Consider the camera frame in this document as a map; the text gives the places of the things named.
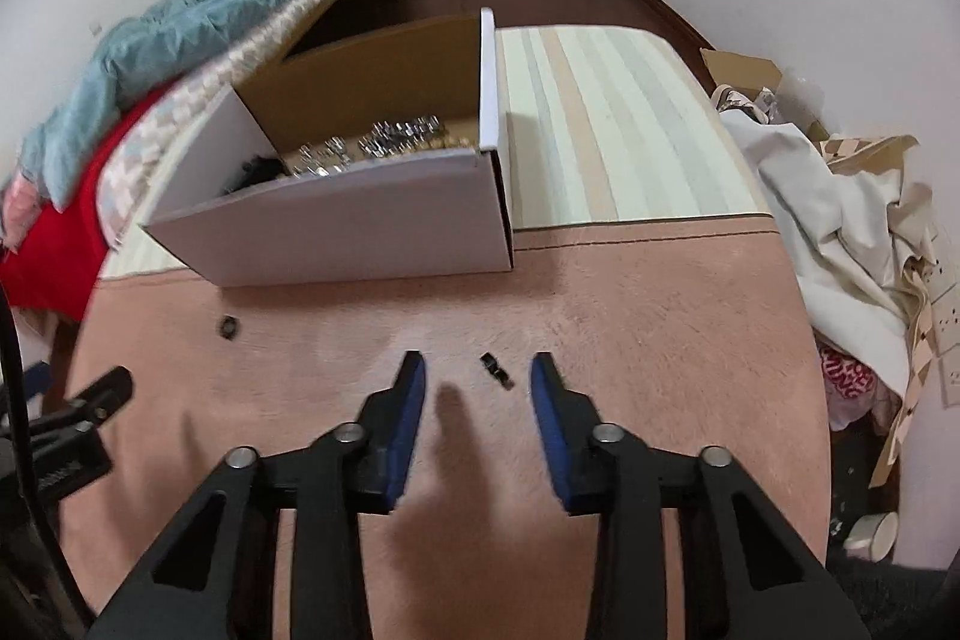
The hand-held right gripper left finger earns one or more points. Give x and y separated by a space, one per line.
405 430

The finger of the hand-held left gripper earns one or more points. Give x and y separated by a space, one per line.
36 381
105 392

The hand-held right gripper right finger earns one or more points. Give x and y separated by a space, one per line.
551 437

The white cardboard box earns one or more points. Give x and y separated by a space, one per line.
360 220

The black smart band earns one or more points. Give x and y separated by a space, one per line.
251 171

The bed with blue blanket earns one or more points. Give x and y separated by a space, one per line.
67 227

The pink cloth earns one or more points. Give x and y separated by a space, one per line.
19 205

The red and white cloth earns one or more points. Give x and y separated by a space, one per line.
847 377

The teal duvet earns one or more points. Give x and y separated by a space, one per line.
150 55

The white cloth pile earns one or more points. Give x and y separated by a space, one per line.
832 220

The white power strip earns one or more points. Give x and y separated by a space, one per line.
949 325

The brown cardboard box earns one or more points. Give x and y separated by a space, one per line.
739 66

